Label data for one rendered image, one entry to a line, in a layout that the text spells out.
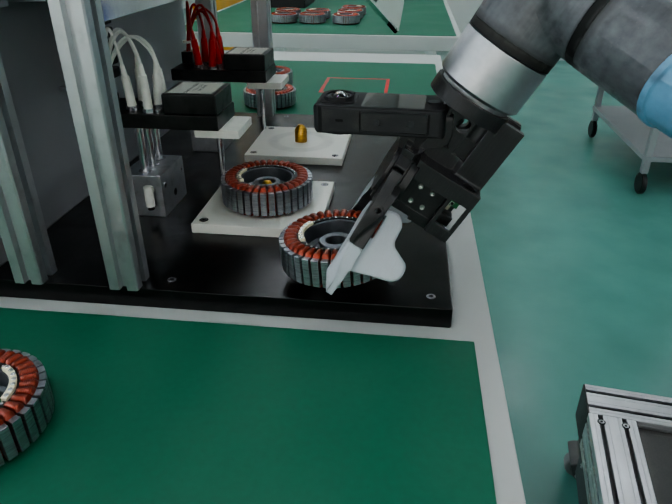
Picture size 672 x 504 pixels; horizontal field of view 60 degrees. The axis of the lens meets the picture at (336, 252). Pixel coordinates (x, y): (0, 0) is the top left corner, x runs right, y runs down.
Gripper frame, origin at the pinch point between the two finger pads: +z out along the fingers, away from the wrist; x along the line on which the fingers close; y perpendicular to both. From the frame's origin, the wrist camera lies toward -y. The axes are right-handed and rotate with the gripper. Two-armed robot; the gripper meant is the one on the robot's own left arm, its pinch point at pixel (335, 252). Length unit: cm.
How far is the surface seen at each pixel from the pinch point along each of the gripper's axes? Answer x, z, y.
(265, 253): 3.3, 6.7, -5.9
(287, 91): 69, 13, -19
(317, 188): 19.7, 4.7, -4.4
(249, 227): 7.0, 7.3, -9.0
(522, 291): 127, 50, 76
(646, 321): 116, 31, 108
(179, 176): 15.7, 11.6, -20.4
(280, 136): 40.4, 10.2, -13.6
